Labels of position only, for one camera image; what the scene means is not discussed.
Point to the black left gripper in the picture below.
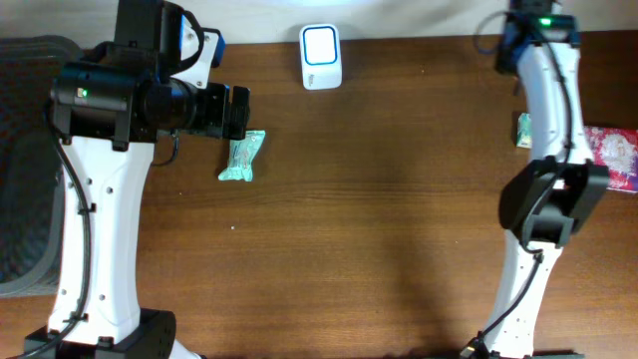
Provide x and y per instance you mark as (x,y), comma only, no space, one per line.
(214,119)

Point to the mint toilet tissue wipes pack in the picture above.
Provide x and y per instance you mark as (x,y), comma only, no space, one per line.
(241,156)

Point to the teal tissue pack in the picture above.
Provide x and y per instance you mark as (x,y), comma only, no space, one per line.
(523,131)

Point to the red purple floral tissue pack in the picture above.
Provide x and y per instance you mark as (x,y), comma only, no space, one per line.
(616,149)

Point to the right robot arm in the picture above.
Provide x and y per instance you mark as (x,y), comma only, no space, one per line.
(553,196)

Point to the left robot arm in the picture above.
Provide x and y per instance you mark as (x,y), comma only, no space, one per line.
(106,113)

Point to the white barcode scanner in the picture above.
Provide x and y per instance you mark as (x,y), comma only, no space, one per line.
(320,57)

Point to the grey plastic mesh basket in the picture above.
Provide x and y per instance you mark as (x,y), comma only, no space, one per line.
(32,186)

